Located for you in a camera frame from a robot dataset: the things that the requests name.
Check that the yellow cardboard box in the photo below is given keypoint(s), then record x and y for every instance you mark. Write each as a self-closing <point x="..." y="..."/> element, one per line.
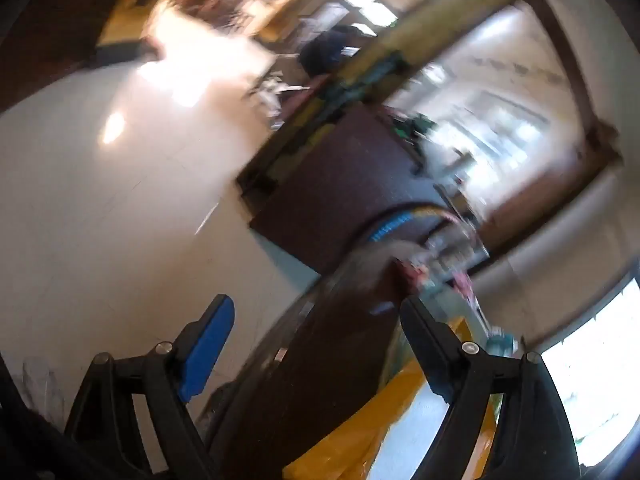
<point x="350" y="442"/>

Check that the dark brown table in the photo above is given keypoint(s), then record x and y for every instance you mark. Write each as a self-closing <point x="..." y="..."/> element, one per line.
<point x="340" y="180"/>

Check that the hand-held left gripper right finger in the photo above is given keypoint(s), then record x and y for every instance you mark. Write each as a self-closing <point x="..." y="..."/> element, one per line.
<point x="434" y="355"/>

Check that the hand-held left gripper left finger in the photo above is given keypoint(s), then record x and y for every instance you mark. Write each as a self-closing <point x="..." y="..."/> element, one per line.
<point x="207" y="345"/>

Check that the yellow wooden beam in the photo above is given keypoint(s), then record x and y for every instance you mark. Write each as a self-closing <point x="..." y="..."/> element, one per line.
<point x="400" y="35"/>

